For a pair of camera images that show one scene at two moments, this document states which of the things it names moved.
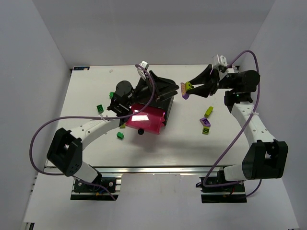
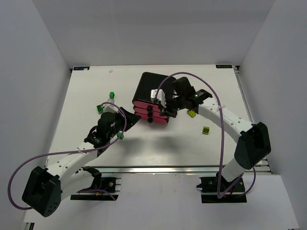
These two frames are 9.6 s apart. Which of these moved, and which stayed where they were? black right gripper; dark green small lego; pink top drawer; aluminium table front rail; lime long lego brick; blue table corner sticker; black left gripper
Moved: pink top drawer; lime long lego brick; black left gripper; black right gripper
Stayed: blue table corner sticker; aluminium table front rail; dark green small lego
